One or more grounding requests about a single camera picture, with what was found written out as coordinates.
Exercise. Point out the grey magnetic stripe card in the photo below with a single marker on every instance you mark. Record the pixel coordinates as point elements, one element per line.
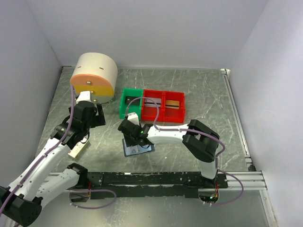
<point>152,102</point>

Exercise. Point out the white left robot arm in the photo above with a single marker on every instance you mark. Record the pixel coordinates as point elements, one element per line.
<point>23,200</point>

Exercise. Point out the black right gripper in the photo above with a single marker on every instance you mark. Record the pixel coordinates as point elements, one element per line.
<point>129,143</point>

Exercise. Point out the pale printed card in holder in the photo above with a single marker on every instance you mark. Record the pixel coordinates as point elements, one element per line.
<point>134,150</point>

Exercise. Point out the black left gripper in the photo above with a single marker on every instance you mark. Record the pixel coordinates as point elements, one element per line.
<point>98,119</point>

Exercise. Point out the gold card in red bin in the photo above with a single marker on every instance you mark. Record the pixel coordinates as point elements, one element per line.
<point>172,104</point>

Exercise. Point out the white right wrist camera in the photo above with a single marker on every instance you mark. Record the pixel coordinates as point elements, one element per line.
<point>134,118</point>

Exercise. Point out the dark card with chip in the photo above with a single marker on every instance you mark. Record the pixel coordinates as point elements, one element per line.
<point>132,100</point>

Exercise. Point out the blue leather card holder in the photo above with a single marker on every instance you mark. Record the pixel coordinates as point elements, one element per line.
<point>146,149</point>

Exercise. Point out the aluminium frame rail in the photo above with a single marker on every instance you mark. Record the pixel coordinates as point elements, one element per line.
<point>250,181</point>

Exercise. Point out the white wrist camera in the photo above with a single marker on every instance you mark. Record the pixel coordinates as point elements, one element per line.
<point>134,118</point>
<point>84,96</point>

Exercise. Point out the white small cardboard box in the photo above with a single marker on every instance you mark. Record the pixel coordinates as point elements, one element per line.
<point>78,148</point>

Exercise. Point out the cream round drawer cabinet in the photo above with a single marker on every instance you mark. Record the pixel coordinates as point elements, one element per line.
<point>96,73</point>

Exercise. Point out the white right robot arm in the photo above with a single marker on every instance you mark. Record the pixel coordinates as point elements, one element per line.
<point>200,140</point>

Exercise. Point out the red plastic double bin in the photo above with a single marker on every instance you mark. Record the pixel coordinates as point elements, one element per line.
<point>164,114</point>

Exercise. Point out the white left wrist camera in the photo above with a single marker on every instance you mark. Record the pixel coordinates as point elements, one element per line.
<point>84,96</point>

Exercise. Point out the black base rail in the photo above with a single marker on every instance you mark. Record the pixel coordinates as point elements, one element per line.
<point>150,184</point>

